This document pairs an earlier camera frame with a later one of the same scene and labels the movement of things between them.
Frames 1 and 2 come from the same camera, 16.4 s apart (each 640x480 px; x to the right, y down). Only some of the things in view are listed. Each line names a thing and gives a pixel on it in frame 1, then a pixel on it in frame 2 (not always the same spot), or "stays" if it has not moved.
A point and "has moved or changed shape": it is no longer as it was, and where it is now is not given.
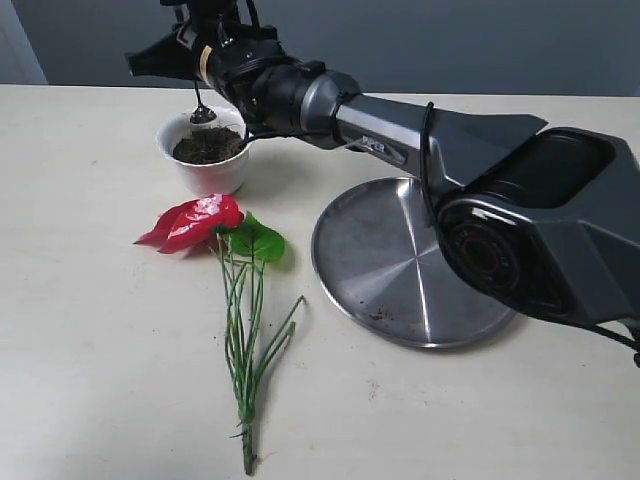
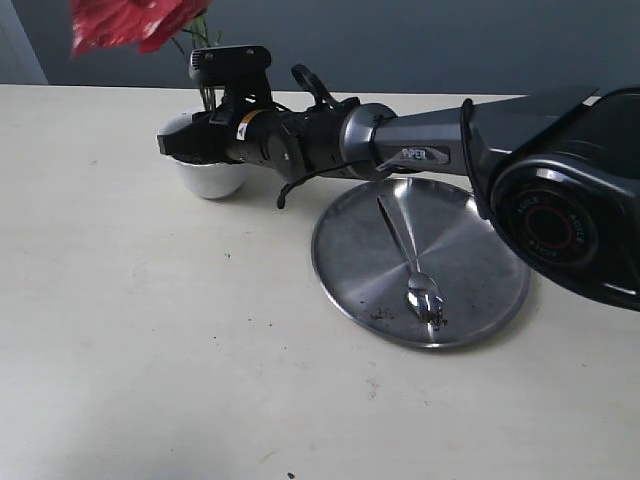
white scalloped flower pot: (204, 178) stays
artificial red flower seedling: (241, 243) → (151, 23)
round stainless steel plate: (378, 261) stays
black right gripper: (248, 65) → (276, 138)
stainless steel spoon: (202, 113) has moved or changed shape
